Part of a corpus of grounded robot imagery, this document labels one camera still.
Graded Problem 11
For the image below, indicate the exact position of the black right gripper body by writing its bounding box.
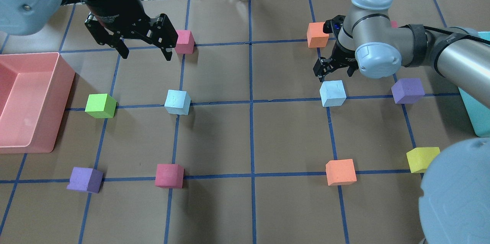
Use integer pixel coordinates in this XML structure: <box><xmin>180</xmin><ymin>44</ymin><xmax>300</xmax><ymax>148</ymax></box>
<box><xmin>313</xmin><ymin>43</ymin><xmax>359</xmax><ymax>77</ymax></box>

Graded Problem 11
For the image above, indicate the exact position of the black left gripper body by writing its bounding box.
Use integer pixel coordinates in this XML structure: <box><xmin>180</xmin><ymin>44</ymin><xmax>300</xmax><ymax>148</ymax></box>
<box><xmin>84</xmin><ymin>0</ymin><xmax>178</xmax><ymax>48</ymax></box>

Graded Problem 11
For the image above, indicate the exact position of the light blue block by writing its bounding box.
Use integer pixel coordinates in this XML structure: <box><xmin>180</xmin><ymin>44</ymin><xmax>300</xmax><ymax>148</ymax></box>
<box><xmin>164</xmin><ymin>89</ymin><xmax>191</xmax><ymax>115</ymax></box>
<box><xmin>320</xmin><ymin>80</ymin><xmax>346</xmax><ymax>107</ymax></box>

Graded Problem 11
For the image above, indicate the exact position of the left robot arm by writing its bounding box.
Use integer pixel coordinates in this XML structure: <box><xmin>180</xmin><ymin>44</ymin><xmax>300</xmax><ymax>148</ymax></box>
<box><xmin>0</xmin><ymin>0</ymin><xmax>178</xmax><ymax>61</ymax></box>

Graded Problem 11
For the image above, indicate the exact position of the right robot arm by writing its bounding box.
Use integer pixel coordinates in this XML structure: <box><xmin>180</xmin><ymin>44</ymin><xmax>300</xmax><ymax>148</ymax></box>
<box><xmin>313</xmin><ymin>0</ymin><xmax>489</xmax><ymax>244</ymax></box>

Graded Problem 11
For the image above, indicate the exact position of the pink block far left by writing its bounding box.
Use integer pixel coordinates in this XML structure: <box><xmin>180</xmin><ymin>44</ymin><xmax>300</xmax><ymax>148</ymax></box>
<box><xmin>175</xmin><ymin>30</ymin><xmax>195</xmax><ymax>54</ymax></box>

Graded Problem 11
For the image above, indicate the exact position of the orange block far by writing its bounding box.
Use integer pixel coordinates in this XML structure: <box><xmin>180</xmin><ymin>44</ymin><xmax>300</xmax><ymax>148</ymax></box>
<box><xmin>307</xmin><ymin>22</ymin><xmax>330</xmax><ymax>49</ymax></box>

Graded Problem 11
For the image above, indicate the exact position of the orange block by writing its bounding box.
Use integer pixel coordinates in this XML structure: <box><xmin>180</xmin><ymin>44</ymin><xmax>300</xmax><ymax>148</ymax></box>
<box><xmin>307</xmin><ymin>22</ymin><xmax>330</xmax><ymax>49</ymax></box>
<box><xmin>325</xmin><ymin>159</ymin><xmax>357</xmax><ymax>186</ymax></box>

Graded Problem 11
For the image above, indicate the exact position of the green block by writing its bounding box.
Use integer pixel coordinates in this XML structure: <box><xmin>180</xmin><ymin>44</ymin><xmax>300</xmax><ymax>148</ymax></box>
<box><xmin>85</xmin><ymin>93</ymin><xmax>117</xmax><ymax>119</ymax></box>

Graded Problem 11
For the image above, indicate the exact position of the purple block near teal tray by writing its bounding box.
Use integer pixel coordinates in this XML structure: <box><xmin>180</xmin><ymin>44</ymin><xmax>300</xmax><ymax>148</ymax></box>
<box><xmin>391</xmin><ymin>78</ymin><xmax>425</xmax><ymax>104</ymax></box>

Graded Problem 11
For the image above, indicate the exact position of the pink tray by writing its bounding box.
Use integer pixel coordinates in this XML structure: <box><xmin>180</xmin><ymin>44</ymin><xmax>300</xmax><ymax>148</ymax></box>
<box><xmin>0</xmin><ymin>52</ymin><xmax>75</xmax><ymax>154</ymax></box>

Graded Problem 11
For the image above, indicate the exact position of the orange block near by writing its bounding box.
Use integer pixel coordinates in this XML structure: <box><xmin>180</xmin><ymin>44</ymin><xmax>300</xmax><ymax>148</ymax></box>
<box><xmin>325</xmin><ymin>159</ymin><xmax>357</xmax><ymax>186</ymax></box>

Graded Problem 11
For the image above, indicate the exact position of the yellow block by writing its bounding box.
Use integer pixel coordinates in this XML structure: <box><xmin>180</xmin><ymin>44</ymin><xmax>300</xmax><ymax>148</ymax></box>
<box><xmin>406</xmin><ymin>147</ymin><xmax>441</xmax><ymax>174</ymax></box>

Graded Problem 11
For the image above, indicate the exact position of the pink block near left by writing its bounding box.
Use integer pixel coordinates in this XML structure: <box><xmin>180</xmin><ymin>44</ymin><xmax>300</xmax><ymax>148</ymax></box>
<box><xmin>154</xmin><ymin>164</ymin><xmax>185</xmax><ymax>189</ymax></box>

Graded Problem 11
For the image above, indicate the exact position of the teal tray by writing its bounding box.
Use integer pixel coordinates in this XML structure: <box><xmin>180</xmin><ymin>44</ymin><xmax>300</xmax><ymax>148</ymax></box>
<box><xmin>455</xmin><ymin>38</ymin><xmax>490</xmax><ymax>137</ymax></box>

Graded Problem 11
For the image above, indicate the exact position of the purple block near pink tray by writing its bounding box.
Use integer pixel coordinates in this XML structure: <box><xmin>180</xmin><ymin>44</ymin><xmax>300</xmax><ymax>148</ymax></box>
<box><xmin>66</xmin><ymin>167</ymin><xmax>103</xmax><ymax>193</ymax></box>

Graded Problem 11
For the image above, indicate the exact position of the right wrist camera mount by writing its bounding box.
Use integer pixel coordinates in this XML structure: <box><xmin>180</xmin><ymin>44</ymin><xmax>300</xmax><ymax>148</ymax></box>
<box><xmin>323</xmin><ymin>15</ymin><xmax>345</xmax><ymax>39</ymax></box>

